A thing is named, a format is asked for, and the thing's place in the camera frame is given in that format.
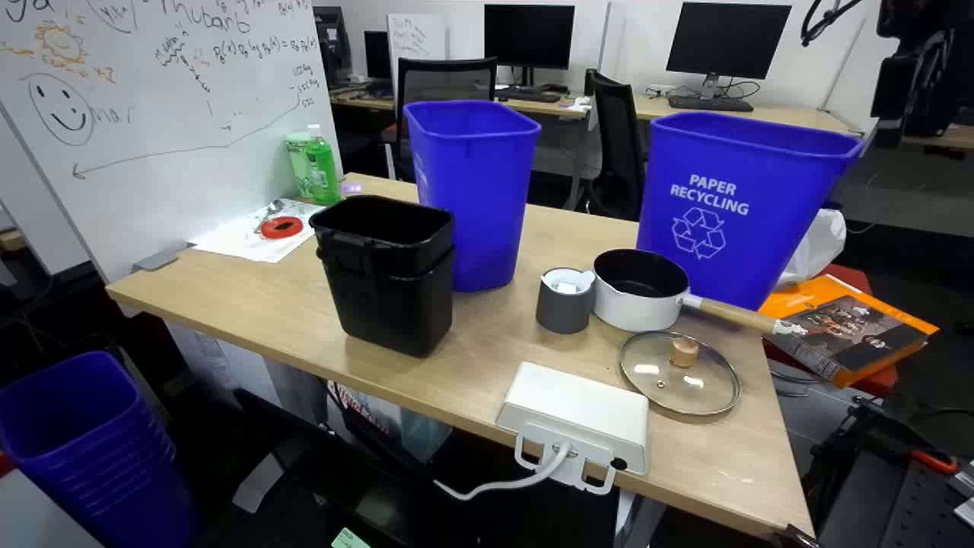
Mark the small white object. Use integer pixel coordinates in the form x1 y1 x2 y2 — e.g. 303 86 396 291
546 269 595 299

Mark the glass lid wooden knob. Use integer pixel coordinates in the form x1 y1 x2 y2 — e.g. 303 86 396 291
617 333 744 420

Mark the grey mug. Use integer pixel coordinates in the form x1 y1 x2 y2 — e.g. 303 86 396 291
533 266 600 338

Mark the blue paper recycling bin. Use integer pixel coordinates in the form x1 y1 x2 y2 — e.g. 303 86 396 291
637 109 868 314
402 98 546 295

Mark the black plastic bin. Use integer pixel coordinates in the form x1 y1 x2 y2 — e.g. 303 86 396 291
307 193 456 358

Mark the black keyboard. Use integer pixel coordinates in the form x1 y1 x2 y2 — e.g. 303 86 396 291
665 91 757 115
496 86 566 105

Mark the black mesh office chair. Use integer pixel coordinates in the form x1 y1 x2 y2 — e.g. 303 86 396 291
382 56 498 187

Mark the green wipes canister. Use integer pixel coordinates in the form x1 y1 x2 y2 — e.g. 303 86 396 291
283 121 343 206

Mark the red tape roll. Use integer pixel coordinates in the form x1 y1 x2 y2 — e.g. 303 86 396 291
259 209 307 243

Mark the black computer monitor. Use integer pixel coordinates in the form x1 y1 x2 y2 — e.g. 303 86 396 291
665 0 794 101
482 0 580 88

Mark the small black monitor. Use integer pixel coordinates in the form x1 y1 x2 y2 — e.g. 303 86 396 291
361 28 396 86

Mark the small whiteboard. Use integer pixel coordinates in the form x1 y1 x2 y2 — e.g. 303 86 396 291
388 9 452 63

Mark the white paper sheet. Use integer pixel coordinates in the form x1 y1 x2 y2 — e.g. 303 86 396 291
191 194 326 269

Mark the grey eraser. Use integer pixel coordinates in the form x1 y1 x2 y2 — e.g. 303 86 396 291
130 239 198 275

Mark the white plastic bag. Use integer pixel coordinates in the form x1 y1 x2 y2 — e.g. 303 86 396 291
778 206 848 286

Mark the wooden office desk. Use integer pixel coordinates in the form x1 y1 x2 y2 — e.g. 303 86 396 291
332 86 974 154

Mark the whiteboard with smiley drawing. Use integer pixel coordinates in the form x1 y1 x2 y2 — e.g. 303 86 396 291
0 0 343 282

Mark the orange printed box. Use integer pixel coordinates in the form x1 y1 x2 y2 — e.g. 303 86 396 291
757 270 942 391

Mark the blue crate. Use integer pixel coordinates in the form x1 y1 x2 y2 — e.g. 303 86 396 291
0 346 201 548

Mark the black tripod stand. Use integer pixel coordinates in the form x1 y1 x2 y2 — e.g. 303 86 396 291
811 394 974 548

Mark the black equipment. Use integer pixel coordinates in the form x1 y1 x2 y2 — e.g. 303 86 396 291
868 0 974 140

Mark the white pot wooden handle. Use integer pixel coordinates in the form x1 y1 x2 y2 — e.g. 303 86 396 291
590 248 784 338

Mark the white cable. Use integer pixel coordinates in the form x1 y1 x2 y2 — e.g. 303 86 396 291
431 438 572 506

